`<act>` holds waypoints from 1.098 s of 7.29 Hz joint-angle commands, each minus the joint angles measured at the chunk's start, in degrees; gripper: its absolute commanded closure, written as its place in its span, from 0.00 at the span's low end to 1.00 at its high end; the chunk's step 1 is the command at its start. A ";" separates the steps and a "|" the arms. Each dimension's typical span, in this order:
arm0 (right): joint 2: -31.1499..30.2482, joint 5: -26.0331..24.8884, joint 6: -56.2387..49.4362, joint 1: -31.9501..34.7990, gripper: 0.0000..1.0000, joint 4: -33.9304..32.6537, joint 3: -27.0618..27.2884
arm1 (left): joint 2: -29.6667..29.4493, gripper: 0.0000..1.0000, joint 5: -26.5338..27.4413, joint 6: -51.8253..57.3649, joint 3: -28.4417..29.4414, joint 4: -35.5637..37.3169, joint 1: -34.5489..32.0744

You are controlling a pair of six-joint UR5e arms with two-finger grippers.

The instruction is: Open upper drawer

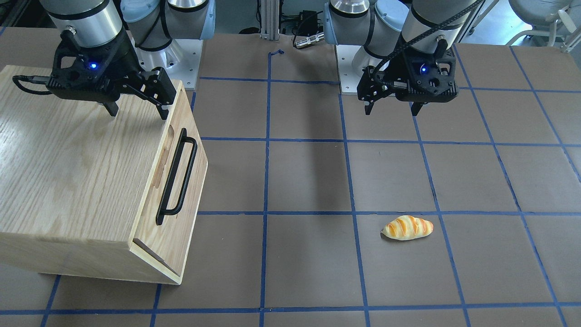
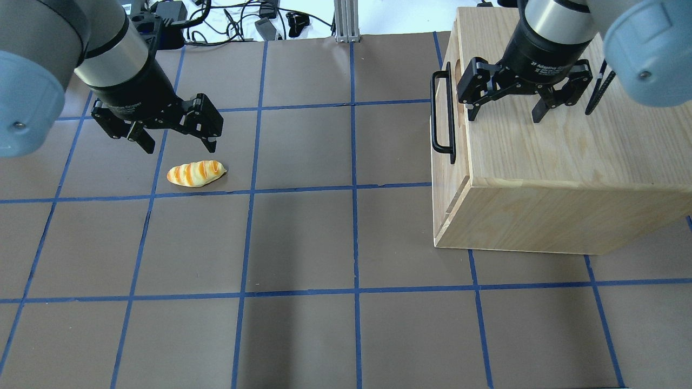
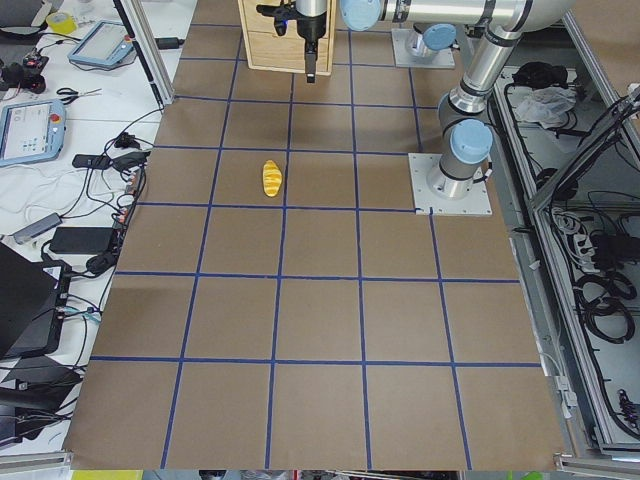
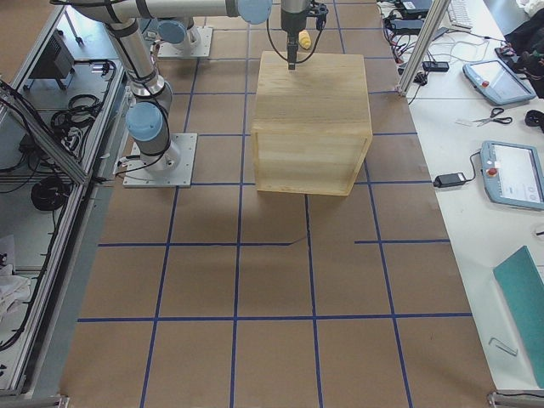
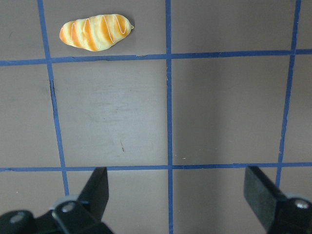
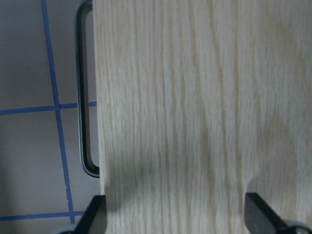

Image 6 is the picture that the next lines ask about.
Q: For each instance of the light wooden drawer cabinet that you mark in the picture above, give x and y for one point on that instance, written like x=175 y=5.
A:
x=199 y=102

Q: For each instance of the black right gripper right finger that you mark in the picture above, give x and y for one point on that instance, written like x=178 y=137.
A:
x=260 y=218

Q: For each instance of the black metal drawer handle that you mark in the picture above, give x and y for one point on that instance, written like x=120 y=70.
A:
x=90 y=168

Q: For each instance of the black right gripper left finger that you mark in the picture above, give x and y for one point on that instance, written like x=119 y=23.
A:
x=94 y=220

